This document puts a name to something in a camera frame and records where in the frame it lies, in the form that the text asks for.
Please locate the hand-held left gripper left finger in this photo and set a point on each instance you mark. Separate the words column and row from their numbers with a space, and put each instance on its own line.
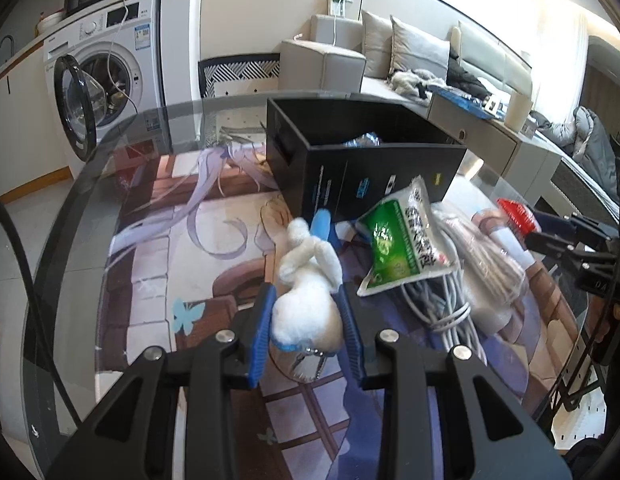
column 260, row 335

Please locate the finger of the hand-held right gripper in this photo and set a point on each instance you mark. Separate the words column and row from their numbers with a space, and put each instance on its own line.
column 552, row 246
column 552, row 221

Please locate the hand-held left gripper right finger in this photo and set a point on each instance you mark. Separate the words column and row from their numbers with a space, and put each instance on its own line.
column 352, row 342

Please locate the red plastic bag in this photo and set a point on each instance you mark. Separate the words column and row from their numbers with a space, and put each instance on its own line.
column 515, row 212

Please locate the white plush toy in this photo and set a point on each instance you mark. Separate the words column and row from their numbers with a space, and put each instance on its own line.
column 305, row 305

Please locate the clear plastic bag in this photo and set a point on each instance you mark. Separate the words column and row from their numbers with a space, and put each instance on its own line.
column 482, row 255

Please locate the green white packet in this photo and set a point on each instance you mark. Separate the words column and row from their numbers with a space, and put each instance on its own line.
column 405, row 242

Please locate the black storage box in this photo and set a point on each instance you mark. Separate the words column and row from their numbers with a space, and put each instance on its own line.
column 360, row 160

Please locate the grey down jacket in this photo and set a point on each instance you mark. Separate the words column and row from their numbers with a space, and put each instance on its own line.
column 587, row 132

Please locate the beige side cabinet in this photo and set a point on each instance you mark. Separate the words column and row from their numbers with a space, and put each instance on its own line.
column 490, row 135

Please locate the white cup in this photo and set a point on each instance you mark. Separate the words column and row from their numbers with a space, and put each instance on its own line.
column 519, row 110

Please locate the printed table mat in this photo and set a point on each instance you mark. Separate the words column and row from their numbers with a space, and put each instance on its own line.
column 189, row 240

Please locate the blue cloth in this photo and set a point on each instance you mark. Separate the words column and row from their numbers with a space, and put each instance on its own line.
column 322, row 222

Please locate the blue desk mat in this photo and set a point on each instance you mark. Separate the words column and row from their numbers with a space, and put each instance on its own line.
column 460, row 100

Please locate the black jacket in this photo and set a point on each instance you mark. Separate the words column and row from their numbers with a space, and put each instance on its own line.
column 465, row 77

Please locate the grey fur garment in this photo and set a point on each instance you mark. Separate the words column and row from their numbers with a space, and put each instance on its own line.
column 415, row 81

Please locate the blue plastic wrapper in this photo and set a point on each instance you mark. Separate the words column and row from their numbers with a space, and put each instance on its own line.
column 367, row 139

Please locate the grey pillow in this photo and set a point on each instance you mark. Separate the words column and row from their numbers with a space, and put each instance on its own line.
column 420, row 52
column 377, row 42

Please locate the black white patterned rug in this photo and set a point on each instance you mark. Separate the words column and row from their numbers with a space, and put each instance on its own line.
column 239, row 75

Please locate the grey sofa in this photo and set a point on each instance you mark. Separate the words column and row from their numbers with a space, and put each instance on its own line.
column 320, row 65

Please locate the white washing machine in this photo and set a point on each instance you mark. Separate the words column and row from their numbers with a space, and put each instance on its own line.
column 119, row 60

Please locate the white bowl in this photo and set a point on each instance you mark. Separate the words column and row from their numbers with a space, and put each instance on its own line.
column 49, row 21

